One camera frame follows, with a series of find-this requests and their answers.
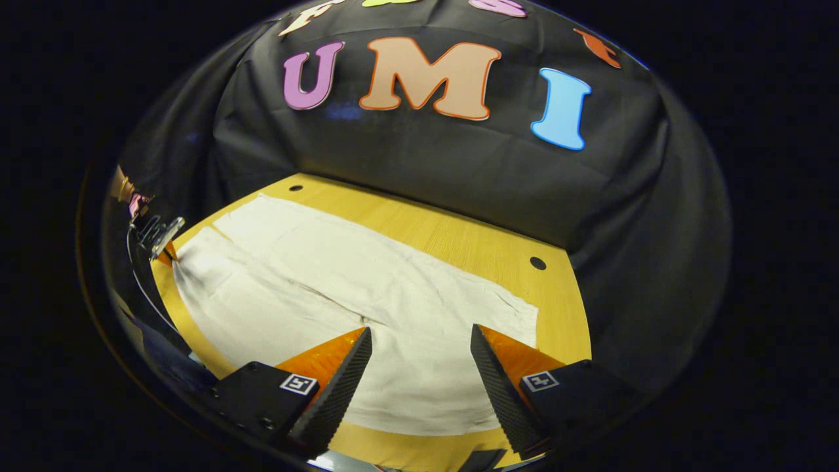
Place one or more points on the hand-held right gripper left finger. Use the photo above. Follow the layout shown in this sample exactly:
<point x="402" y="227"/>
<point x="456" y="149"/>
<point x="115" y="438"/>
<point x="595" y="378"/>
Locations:
<point x="337" y="393"/>

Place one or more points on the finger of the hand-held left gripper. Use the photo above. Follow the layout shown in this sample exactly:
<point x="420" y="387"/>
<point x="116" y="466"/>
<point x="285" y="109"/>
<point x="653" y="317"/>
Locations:
<point x="160" y="235"/>

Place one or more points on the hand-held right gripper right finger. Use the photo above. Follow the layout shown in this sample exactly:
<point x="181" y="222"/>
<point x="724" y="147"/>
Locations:
<point x="501" y="393"/>

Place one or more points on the white jeans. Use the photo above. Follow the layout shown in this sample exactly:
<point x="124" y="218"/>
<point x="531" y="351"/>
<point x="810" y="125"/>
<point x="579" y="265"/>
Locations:
<point x="328" y="282"/>

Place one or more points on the black backdrop cloth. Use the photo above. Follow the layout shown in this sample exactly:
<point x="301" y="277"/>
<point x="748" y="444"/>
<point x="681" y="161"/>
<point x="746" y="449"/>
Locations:
<point x="419" y="164"/>

